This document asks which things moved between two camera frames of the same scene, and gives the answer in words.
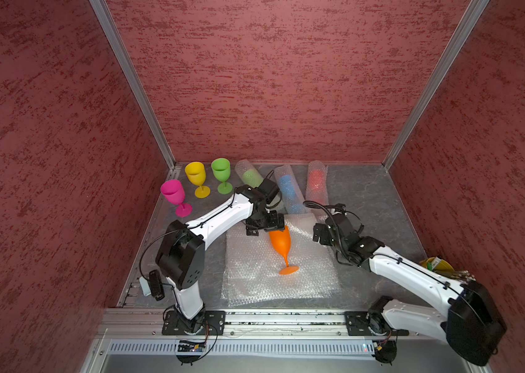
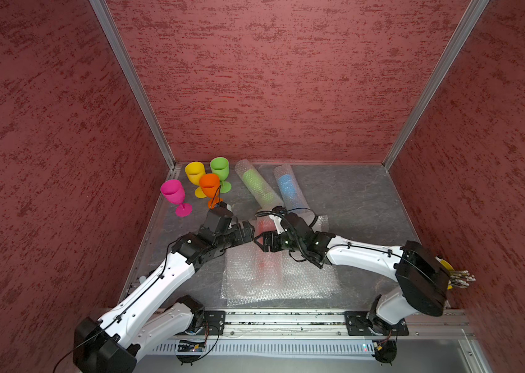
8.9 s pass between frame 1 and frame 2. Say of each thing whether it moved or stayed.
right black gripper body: moved
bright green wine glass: stayed
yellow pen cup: stayed
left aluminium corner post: stayed
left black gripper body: moved
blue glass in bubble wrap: stayed
